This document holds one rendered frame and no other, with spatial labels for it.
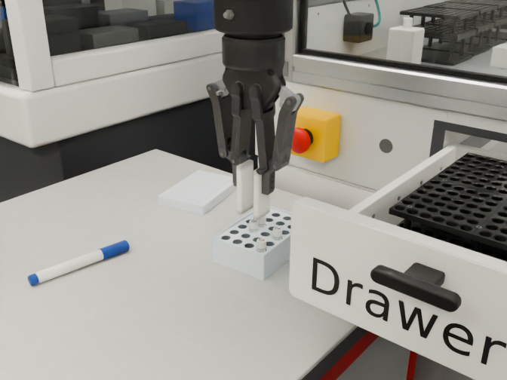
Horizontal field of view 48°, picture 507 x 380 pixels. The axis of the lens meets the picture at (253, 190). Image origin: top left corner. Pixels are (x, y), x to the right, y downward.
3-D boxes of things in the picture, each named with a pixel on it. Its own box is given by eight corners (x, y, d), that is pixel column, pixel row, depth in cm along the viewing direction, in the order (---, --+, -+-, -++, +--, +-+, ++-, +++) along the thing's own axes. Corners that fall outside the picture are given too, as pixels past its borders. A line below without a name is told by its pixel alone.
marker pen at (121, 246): (32, 289, 71) (30, 277, 70) (28, 283, 72) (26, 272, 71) (130, 252, 79) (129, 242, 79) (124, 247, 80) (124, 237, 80)
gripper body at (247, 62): (300, 32, 68) (298, 107, 71) (242, 26, 72) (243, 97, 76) (265, 40, 62) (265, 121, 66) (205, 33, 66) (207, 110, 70)
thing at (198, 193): (203, 215, 90) (202, 206, 89) (158, 204, 93) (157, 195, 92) (241, 186, 100) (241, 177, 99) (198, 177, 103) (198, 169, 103)
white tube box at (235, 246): (263, 280, 73) (263, 255, 71) (212, 262, 77) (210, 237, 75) (311, 241, 82) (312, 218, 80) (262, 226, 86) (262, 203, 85)
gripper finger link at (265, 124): (265, 79, 71) (274, 79, 70) (272, 164, 75) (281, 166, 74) (247, 85, 68) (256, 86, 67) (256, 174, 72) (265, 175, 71)
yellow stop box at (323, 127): (321, 165, 88) (324, 121, 85) (284, 154, 92) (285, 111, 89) (339, 156, 91) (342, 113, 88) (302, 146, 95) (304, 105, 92)
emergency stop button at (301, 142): (305, 157, 86) (305, 132, 85) (284, 151, 89) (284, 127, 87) (316, 151, 88) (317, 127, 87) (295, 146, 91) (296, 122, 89)
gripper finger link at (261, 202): (265, 163, 74) (271, 163, 74) (265, 210, 77) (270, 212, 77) (253, 170, 72) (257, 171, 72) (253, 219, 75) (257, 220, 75)
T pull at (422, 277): (455, 316, 43) (458, 301, 43) (368, 281, 48) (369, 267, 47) (472, 295, 46) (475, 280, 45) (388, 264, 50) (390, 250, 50)
